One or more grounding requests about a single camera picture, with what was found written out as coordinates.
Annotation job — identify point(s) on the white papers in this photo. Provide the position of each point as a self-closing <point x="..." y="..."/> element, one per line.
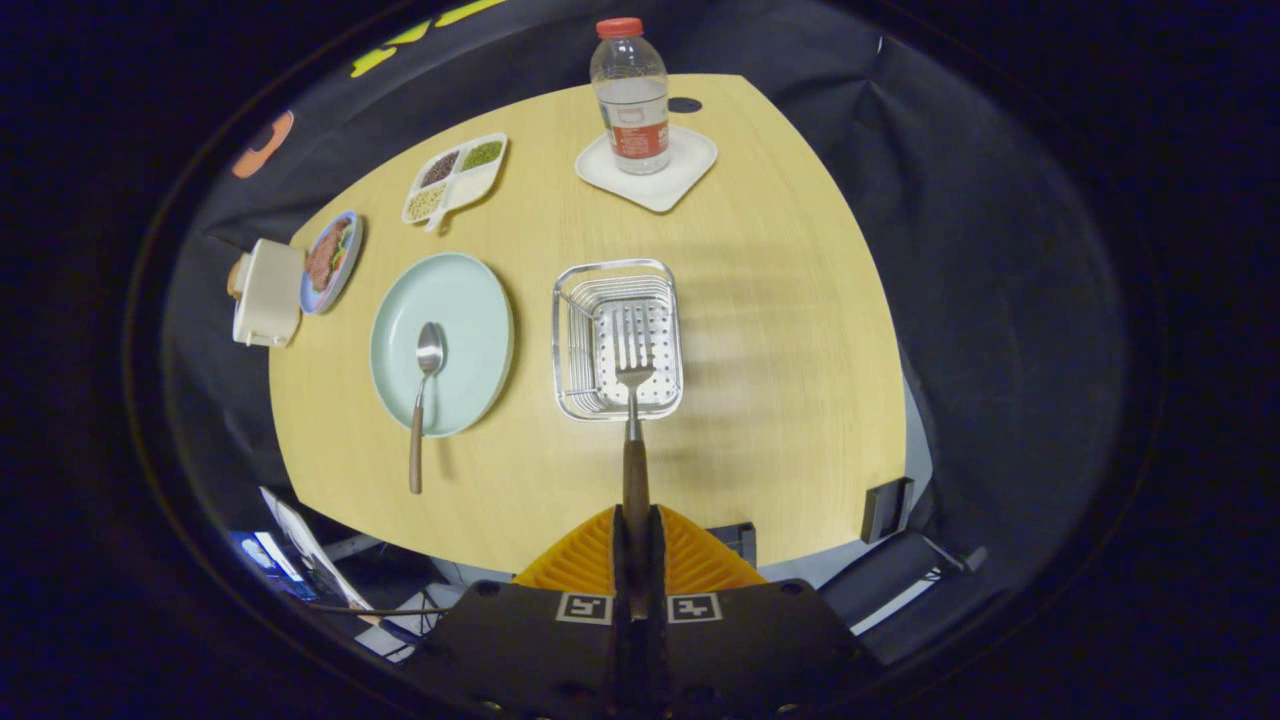
<point x="310" y="550"/>

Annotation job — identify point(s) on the black chair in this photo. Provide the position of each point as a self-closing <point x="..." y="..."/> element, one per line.
<point x="890" y="580"/>

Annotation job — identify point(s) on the small black box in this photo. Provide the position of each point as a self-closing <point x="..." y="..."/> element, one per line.
<point x="885" y="510"/>

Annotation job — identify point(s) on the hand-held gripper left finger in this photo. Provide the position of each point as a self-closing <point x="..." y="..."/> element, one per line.
<point x="530" y="640"/>

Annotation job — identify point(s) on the white divided bean dish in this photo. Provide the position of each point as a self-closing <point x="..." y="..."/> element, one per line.
<point x="455" y="180"/>

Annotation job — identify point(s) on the black table grommet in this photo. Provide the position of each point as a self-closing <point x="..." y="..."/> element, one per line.
<point x="685" y="104"/>

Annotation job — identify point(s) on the blue printed item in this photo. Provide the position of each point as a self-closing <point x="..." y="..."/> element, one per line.
<point x="262" y="560"/>

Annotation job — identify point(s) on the food on blue plate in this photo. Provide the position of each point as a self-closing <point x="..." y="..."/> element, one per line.
<point x="325" y="260"/>

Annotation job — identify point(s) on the small blue plate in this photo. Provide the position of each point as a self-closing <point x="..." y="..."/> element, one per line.
<point x="348" y="270"/>

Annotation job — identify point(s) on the pale green plate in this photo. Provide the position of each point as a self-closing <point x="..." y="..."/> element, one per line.
<point x="465" y="330"/>

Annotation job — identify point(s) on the clear red capped water bottle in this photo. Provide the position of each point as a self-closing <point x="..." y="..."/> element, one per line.
<point x="632" y="100"/>

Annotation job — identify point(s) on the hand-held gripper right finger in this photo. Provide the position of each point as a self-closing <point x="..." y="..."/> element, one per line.
<point x="750" y="640"/>

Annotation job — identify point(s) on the brown bread slice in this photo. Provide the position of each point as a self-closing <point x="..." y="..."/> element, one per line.
<point x="236" y="278"/>

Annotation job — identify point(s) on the cream white toaster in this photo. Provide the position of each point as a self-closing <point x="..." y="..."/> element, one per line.
<point x="270" y="295"/>

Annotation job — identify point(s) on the white square coaster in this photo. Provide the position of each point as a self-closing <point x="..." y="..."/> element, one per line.
<point x="685" y="170"/>

